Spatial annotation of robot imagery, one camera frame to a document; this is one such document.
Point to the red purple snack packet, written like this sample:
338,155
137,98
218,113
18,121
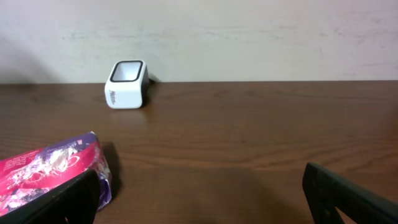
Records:
27,176

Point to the white barcode scanner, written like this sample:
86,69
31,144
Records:
127,85

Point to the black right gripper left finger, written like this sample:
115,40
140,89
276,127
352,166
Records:
75,201

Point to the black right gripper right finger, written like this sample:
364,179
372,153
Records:
328,194

